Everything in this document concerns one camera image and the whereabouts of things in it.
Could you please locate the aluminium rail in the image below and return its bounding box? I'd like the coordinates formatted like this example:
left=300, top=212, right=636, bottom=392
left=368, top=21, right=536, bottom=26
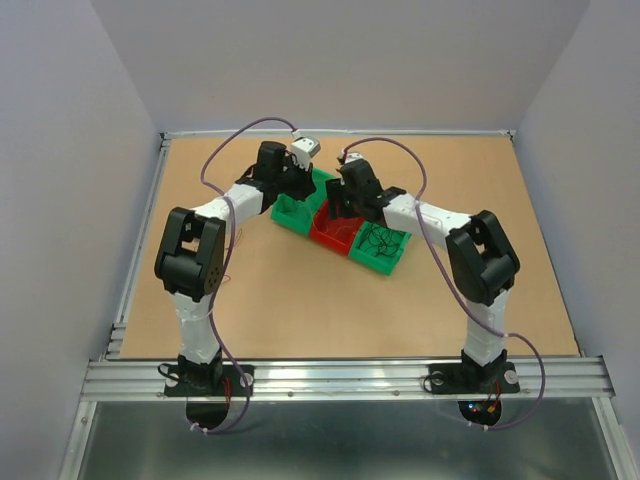
left=80, top=357, right=615, bottom=402

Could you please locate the purple cable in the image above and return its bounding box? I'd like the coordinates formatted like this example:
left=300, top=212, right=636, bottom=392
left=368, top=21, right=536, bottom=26
left=191, top=116, right=301, bottom=436
left=337, top=137, right=547, bottom=433

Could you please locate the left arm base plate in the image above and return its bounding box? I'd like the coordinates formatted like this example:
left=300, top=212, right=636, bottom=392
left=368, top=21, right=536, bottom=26
left=157, top=363, right=255, bottom=398

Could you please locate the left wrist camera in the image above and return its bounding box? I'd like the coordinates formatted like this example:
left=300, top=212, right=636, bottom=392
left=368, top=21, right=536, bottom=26
left=289, top=136, right=321, bottom=171

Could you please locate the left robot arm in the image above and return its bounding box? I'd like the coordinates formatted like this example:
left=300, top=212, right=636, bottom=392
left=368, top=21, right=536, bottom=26
left=154, top=136, right=321, bottom=397

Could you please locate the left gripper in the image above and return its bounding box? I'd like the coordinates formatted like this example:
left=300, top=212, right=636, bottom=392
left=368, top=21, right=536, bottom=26
left=274, top=156, right=316, bottom=202

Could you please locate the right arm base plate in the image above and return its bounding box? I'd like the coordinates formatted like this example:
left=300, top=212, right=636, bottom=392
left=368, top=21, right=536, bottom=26
left=426, top=362, right=521, bottom=395

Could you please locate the green bin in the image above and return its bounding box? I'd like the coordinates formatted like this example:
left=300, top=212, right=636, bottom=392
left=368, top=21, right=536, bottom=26
left=348, top=222, right=411, bottom=276
left=270, top=169, right=334, bottom=236

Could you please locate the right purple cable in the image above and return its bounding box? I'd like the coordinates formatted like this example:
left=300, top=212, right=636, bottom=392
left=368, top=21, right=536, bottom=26
left=337, top=137, right=547, bottom=433

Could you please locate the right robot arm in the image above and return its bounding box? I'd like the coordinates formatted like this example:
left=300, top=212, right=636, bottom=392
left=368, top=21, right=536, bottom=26
left=326, top=158, right=520, bottom=394

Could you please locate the red bin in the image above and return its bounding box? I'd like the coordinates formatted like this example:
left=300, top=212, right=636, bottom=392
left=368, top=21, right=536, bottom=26
left=309, top=200, right=364, bottom=256

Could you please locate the right green bin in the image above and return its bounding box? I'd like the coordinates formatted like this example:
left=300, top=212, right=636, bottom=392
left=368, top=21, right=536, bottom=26
left=348, top=222, right=411, bottom=276

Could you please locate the left green bin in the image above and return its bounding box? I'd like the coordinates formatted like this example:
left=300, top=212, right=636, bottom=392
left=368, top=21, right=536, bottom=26
left=270, top=169, right=334, bottom=236

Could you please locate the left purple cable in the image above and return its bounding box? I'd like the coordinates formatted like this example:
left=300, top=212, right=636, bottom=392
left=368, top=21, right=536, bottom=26
left=191, top=116, right=301, bottom=436

